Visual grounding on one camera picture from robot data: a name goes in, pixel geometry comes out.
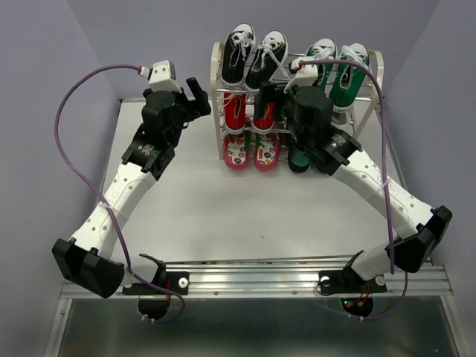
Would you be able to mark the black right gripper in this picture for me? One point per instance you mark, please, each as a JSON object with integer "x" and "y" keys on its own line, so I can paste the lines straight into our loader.
{"x": 271, "y": 92}

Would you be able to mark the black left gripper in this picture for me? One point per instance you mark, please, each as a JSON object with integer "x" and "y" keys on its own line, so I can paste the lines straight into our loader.
{"x": 195, "y": 108}

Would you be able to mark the red canvas sneaker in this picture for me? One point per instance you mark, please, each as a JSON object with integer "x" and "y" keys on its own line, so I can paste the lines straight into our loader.
{"x": 235, "y": 118}
{"x": 263, "y": 121}

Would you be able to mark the black canvas sneaker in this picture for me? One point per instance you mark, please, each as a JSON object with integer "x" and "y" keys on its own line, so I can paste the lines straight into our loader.
{"x": 269, "y": 59}
{"x": 239, "y": 44}

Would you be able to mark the cream shoe shelf chrome bars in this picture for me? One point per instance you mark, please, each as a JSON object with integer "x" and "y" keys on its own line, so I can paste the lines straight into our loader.
{"x": 365, "y": 109}

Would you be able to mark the pink slipper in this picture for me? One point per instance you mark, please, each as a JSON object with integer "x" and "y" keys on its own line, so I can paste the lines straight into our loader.
{"x": 267, "y": 150}
{"x": 235, "y": 147}

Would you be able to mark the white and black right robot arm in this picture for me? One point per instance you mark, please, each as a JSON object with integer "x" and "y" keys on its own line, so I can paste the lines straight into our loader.
{"x": 416, "y": 228}

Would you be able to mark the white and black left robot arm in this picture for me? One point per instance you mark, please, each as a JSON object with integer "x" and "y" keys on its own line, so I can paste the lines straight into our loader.
{"x": 95, "y": 257}

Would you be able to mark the left dark green loafer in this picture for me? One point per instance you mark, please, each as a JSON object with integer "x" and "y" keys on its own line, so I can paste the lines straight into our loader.
{"x": 298, "y": 161}

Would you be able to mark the right white sneaker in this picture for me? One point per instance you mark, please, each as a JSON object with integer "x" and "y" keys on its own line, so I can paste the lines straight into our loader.
{"x": 342, "y": 119}

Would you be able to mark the right green canvas sneaker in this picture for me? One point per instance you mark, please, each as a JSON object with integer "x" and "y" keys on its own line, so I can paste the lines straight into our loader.
{"x": 348, "y": 78}

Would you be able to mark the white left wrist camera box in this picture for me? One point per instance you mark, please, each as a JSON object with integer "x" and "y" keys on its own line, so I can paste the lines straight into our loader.
{"x": 163, "y": 77}

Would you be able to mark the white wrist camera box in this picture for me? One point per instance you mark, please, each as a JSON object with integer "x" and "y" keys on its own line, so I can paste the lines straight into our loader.
{"x": 163, "y": 77}
{"x": 304, "y": 74}

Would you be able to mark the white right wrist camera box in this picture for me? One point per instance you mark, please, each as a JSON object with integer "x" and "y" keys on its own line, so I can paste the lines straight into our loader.
{"x": 304, "y": 74}

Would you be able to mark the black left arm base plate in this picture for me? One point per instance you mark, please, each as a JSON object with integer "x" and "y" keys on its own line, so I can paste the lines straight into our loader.
{"x": 175, "y": 281}

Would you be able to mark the aluminium mounting rail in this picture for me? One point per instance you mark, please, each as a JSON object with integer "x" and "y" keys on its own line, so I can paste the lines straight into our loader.
{"x": 299, "y": 280}

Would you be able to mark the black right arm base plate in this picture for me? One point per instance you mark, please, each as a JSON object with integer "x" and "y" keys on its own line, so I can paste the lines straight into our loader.
{"x": 346, "y": 282}

